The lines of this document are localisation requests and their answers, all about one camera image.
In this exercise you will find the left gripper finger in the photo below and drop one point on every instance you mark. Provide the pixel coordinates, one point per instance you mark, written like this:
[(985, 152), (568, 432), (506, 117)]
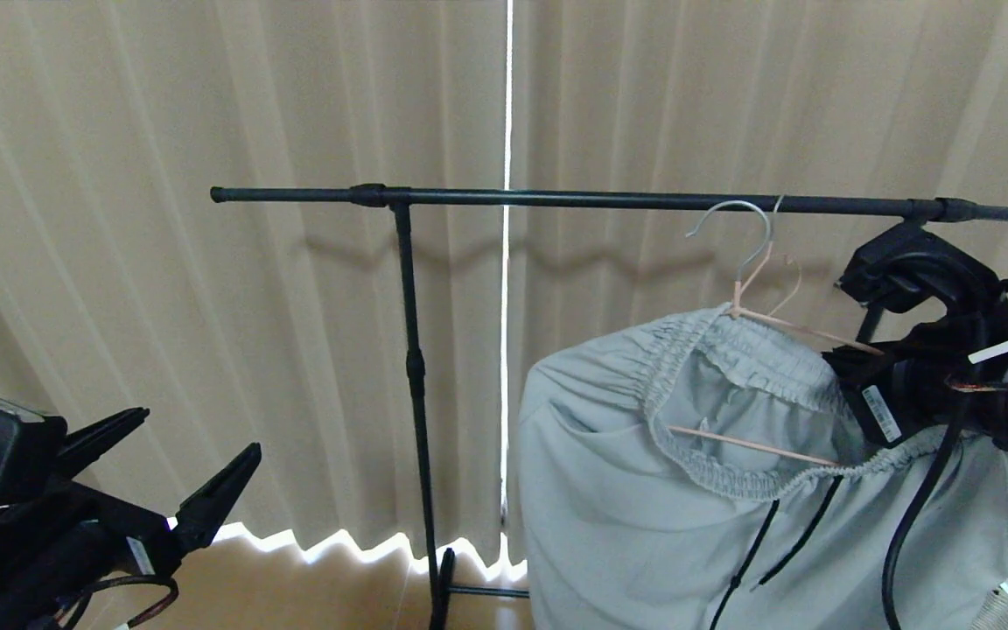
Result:
[(215, 507), (97, 442)]

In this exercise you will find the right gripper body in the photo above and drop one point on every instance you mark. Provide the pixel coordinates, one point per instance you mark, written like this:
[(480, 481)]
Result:
[(915, 385)]

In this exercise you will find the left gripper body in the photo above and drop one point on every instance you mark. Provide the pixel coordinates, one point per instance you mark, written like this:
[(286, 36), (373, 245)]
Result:
[(75, 551)]

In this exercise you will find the pink clothes hanger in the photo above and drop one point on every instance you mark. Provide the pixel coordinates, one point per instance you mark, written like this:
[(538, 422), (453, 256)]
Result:
[(798, 276), (749, 445)]

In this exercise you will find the pale grey shorts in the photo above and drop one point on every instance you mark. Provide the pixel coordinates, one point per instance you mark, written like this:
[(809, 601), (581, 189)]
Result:
[(600, 490)]

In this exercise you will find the black clothes rack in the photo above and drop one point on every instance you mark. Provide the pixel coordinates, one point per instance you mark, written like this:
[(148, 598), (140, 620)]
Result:
[(600, 199)]

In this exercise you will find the beige curtain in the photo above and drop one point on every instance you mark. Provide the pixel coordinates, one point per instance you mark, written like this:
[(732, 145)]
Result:
[(206, 105)]

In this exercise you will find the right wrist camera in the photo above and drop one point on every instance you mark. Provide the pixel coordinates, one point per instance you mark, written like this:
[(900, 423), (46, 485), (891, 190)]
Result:
[(889, 262)]

